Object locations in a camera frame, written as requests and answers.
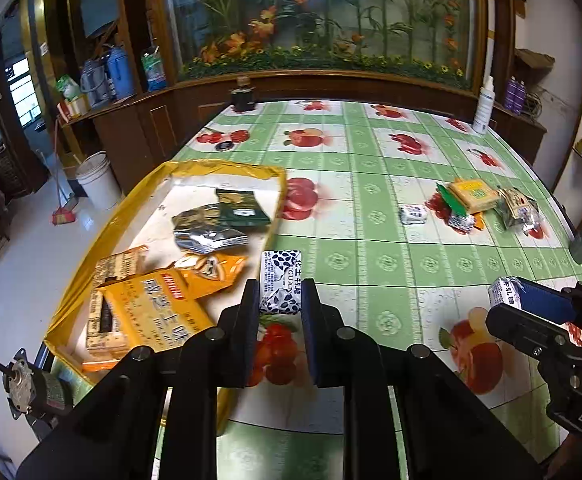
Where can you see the long clear orange-edged cracker packet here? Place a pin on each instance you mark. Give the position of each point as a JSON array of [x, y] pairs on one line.
[[116, 265]]

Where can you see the green fruit-print tablecloth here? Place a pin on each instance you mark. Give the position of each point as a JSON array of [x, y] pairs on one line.
[[371, 185]]

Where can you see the yellow-taped white tray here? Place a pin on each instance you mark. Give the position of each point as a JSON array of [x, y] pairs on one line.
[[171, 195]]

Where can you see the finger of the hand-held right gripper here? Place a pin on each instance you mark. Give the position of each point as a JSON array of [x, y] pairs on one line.
[[541, 300], [521, 327]]

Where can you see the white plastic bucket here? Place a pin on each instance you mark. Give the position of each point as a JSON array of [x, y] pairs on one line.
[[98, 185]]

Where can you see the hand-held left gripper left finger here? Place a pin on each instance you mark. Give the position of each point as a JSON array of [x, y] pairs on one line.
[[248, 330]]

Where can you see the dark glass bottle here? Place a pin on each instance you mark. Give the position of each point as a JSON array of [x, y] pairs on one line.
[[242, 100]]

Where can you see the yellow green cracker packet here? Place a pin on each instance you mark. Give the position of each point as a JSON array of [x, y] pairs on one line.
[[473, 194]]

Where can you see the orange white box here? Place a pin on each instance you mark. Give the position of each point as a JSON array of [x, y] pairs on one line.
[[73, 109]]

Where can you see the barred window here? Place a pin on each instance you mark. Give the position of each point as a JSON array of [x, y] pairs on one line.
[[21, 87]]

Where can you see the white candy blue leaf print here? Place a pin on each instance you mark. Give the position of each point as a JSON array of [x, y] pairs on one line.
[[281, 280]]

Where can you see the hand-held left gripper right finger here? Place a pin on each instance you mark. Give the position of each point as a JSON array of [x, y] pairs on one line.
[[316, 340]]

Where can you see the green white bag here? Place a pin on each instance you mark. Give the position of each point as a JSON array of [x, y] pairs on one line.
[[68, 89]]

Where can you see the small white candy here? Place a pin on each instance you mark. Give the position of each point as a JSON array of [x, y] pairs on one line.
[[413, 215]]

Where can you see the brown wooden cabinet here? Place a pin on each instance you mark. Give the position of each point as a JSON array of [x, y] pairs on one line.
[[136, 125]]

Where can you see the red broom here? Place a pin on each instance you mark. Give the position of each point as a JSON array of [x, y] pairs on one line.
[[64, 217]]

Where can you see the dark silver foil packet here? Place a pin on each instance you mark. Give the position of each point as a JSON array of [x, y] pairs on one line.
[[206, 235]]

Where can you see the glass display with artificial plants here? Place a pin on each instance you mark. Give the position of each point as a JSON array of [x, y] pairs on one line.
[[321, 10]]

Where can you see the white nougat candy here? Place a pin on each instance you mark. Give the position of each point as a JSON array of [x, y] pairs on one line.
[[501, 292]]

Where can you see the blue thermos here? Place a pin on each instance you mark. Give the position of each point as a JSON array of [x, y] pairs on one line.
[[120, 75]]

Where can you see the red bottle cap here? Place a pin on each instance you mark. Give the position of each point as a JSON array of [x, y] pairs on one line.
[[239, 136]]

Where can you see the dark green snack packet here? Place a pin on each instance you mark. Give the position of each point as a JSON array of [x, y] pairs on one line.
[[241, 210]]

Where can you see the clear snack packet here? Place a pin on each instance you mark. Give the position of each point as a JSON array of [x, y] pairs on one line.
[[516, 207]]

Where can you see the brown wall shelf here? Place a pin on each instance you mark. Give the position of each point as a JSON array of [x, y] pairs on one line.
[[533, 60]]

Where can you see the large yellow biscuit packet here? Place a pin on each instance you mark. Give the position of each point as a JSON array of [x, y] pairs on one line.
[[156, 315]]

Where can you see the grey thermos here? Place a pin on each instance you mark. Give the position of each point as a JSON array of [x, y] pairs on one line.
[[94, 85]]

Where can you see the white spray bottle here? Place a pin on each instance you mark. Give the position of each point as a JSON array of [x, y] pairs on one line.
[[482, 112]]

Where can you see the black bottle cap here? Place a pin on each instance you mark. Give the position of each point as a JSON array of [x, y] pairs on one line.
[[224, 146]]

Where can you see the orange snack packet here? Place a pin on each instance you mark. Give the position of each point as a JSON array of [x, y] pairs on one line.
[[211, 272]]

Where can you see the dark wicker basket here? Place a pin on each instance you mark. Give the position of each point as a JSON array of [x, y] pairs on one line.
[[11, 170]]

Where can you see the purple bottle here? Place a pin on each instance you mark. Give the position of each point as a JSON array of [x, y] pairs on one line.
[[520, 96], [509, 95]]

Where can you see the small electric motor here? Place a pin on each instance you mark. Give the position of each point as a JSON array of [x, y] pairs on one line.
[[31, 385]]

